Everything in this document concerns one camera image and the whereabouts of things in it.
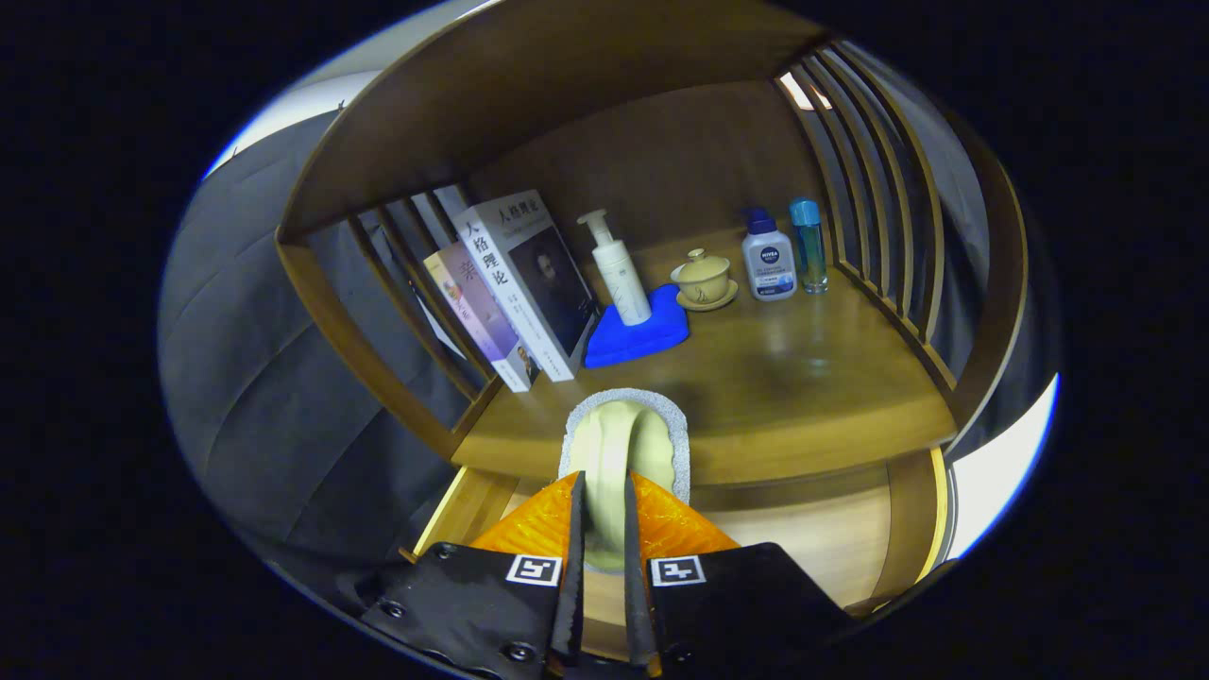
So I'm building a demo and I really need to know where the purple book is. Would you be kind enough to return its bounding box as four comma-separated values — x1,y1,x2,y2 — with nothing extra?
422,241,541,394

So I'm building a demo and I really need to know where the white bottle with blue cap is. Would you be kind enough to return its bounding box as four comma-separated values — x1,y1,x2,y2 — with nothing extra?
741,208,798,302

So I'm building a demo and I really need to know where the teal slim bottle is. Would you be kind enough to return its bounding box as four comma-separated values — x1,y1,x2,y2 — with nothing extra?
789,197,830,295

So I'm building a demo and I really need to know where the brown wooden cabinet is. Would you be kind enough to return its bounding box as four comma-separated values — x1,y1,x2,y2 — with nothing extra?
274,0,1030,473

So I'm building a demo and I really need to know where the pale green grey sponge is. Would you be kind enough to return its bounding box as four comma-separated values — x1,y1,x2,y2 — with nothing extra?
557,387,692,572

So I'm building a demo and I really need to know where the wooden countertop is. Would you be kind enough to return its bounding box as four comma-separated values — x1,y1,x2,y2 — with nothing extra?
451,222,960,487

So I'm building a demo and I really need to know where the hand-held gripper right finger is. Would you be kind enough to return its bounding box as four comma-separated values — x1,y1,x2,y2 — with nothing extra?
623,470,856,680

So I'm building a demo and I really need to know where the brown wooden drawer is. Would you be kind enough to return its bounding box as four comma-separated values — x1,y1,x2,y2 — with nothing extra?
411,449,950,662

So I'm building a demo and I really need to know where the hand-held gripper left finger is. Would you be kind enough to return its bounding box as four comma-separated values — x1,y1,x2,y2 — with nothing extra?
354,470,588,680

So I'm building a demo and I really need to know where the white panel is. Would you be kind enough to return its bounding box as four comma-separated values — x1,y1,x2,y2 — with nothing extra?
949,373,1061,558

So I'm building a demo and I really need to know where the white pump bottle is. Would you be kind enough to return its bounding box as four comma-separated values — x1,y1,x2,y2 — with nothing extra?
576,209,653,327

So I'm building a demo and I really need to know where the yellow lidded teacup with saucer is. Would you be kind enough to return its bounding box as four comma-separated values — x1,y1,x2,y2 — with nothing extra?
670,247,740,313

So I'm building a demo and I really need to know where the thick white and black book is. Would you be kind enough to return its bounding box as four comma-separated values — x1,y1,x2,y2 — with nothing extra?
451,191,601,383

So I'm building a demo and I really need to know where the blue folded cloth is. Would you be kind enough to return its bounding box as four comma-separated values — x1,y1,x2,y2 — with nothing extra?
583,283,690,370

